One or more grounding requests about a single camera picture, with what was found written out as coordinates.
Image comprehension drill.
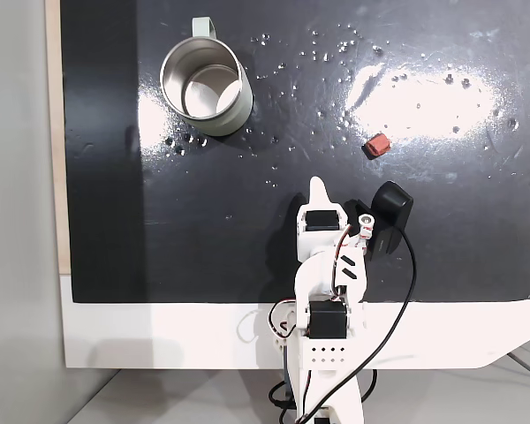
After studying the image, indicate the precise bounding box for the black oval camera box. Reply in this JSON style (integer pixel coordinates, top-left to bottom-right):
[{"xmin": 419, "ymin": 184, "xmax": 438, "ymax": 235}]
[{"xmin": 344, "ymin": 180, "xmax": 415, "ymax": 262}]

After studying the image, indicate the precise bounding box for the pale green metal mug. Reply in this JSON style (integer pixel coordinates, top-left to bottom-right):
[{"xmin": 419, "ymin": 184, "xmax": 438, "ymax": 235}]
[{"xmin": 159, "ymin": 16, "xmax": 254, "ymax": 137}]

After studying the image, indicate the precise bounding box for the black table mat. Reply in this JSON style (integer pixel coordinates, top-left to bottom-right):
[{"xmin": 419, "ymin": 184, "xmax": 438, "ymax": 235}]
[{"xmin": 59, "ymin": 0, "xmax": 530, "ymax": 306}]

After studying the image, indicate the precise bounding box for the black power cable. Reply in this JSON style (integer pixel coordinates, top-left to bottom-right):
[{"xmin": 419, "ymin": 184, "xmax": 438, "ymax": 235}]
[{"xmin": 268, "ymin": 368, "xmax": 378, "ymax": 424}]

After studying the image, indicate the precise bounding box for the light wooden board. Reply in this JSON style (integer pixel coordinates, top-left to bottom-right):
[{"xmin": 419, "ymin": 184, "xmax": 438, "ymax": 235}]
[{"xmin": 45, "ymin": 0, "xmax": 74, "ymax": 277}]

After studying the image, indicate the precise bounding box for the small red cube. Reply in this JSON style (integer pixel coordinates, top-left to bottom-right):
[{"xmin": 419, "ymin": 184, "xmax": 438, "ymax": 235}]
[{"xmin": 364, "ymin": 134, "xmax": 391, "ymax": 159}]

